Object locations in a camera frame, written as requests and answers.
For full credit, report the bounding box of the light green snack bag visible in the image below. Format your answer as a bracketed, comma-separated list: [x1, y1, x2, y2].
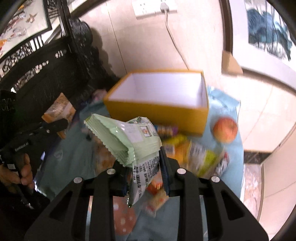
[84, 114, 162, 207]

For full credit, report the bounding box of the left hand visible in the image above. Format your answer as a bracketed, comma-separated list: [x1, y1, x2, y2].
[0, 154, 35, 190]

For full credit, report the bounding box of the orange biscuit packet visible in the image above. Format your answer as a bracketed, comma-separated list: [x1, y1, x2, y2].
[42, 93, 76, 139]

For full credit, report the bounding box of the light blue patterned cloth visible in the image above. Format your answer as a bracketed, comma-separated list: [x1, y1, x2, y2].
[36, 89, 240, 240]

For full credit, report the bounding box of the yellow green snack packet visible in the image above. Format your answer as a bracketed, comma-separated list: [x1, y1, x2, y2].
[163, 134, 230, 179]

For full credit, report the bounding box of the red orange snack packet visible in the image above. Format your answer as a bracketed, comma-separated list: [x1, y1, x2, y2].
[145, 171, 169, 217]

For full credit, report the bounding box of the red apple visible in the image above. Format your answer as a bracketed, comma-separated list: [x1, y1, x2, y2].
[213, 117, 238, 144]

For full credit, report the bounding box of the dark carved wooden chair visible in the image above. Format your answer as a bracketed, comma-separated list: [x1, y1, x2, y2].
[1, 19, 119, 130]

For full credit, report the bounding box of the purple small biscuit packet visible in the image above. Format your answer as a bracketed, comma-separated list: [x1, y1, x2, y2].
[154, 125, 178, 139]

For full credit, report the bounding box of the framed painting at left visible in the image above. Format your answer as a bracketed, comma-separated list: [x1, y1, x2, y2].
[1, 0, 52, 57]

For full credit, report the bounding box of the yellow cardboard box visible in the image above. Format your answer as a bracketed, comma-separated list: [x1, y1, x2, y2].
[103, 70, 209, 136]

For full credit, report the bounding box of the cardboard corner protector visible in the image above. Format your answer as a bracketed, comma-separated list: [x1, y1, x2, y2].
[221, 50, 243, 76]

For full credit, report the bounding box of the framed blue ink painting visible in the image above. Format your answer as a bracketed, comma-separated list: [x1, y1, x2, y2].
[219, 1, 295, 85]

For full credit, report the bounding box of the white wall socket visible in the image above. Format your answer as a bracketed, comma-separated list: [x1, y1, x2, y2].
[132, 0, 178, 19]

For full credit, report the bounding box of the white power cable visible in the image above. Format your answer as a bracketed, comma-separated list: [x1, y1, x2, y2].
[160, 2, 190, 70]

